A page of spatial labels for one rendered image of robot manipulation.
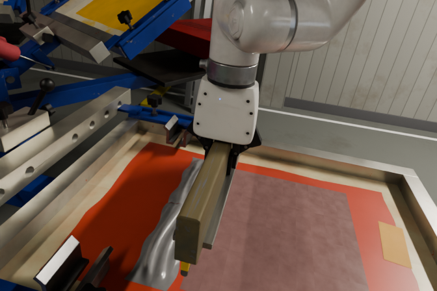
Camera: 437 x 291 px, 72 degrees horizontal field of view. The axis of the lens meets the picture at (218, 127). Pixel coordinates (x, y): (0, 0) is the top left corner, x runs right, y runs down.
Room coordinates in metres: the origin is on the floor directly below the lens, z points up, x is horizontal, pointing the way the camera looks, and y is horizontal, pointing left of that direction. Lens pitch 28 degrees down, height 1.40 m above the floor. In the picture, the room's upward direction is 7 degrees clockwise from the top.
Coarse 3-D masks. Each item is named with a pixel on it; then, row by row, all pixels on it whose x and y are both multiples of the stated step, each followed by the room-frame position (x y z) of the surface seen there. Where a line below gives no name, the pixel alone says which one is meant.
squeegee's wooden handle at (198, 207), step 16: (224, 144) 0.43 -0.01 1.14; (208, 160) 0.37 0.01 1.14; (224, 160) 0.39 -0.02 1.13; (208, 176) 0.33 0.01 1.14; (224, 176) 0.41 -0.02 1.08; (192, 192) 0.30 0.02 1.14; (208, 192) 0.30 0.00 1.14; (192, 208) 0.27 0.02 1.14; (208, 208) 0.29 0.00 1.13; (176, 224) 0.25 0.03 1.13; (192, 224) 0.25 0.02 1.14; (208, 224) 0.30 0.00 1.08; (176, 240) 0.25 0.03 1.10; (192, 240) 0.25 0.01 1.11; (176, 256) 0.25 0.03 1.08; (192, 256) 0.25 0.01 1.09
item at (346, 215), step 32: (160, 160) 0.61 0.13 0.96; (128, 192) 0.49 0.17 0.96; (160, 192) 0.50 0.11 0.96; (256, 192) 0.54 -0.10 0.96; (288, 192) 0.55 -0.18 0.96; (320, 192) 0.56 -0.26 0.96; (352, 192) 0.58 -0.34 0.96; (256, 224) 0.44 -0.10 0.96; (288, 224) 0.45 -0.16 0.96; (320, 224) 0.46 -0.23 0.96; (352, 224) 0.47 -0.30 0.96
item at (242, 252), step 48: (96, 240) 0.36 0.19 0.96; (144, 240) 0.37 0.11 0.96; (240, 240) 0.39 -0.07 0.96; (288, 240) 0.41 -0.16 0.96; (144, 288) 0.28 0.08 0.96; (192, 288) 0.29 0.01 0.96; (240, 288) 0.30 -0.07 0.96; (288, 288) 0.31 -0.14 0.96; (336, 288) 0.32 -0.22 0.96; (384, 288) 0.33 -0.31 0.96
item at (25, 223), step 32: (128, 128) 0.69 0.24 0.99; (160, 128) 0.74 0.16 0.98; (96, 160) 0.54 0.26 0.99; (288, 160) 0.68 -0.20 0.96; (320, 160) 0.67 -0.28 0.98; (352, 160) 0.67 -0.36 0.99; (64, 192) 0.43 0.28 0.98; (416, 192) 0.56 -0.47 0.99; (32, 224) 0.35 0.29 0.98; (0, 256) 0.29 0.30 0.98
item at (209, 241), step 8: (232, 168) 0.45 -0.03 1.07; (232, 176) 0.43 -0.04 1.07; (224, 184) 0.40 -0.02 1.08; (224, 192) 0.38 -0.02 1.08; (224, 200) 0.36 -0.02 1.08; (216, 208) 0.34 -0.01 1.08; (216, 216) 0.32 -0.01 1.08; (216, 224) 0.31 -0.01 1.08; (208, 232) 0.29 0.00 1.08; (216, 232) 0.30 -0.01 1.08; (208, 240) 0.28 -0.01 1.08; (208, 248) 0.27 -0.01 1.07
